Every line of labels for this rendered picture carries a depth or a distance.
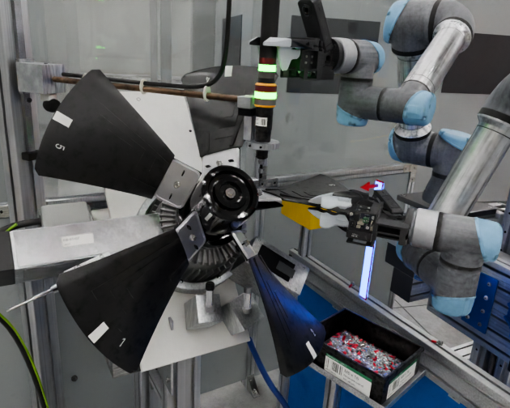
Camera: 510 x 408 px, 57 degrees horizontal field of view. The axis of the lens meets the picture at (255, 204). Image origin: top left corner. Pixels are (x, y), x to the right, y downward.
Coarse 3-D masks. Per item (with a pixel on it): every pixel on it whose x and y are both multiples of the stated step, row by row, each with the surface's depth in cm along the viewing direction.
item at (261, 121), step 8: (256, 112) 93; (264, 112) 92; (272, 112) 93; (256, 120) 94; (264, 120) 93; (272, 120) 94; (256, 128) 94; (264, 128) 93; (256, 136) 95; (264, 136) 94; (256, 152) 96; (264, 152) 95
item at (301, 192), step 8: (312, 176) 117; (320, 176) 117; (328, 176) 118; (296, 184) 111; (304, 184) 112; (312, 184) 112; (320, 184) 113; (336, 184) 114; (272, 192) 102; (280, 192) 102; (288, 192) 103; (296, 192) 103; (304, 192) 104; (312, 192) 105; (320, 192) 106; (328, 192) 108; (288, 200) 97; (296, 200) 98; (304, 200) 99; (336, 208) 100
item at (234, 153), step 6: (228, 150) 99; (234, 150) 99; (204, 156) 102; (210, 156) 101; (216, 156) 100; (222, 156) 100; (228, 156) 99; (234, 156) 98; (204, 162) 101; (210, 162) 100; (228, 162) 98; (234, 162) 97; (204, 168) 100; (210, 168) 100; (204, 174) 100
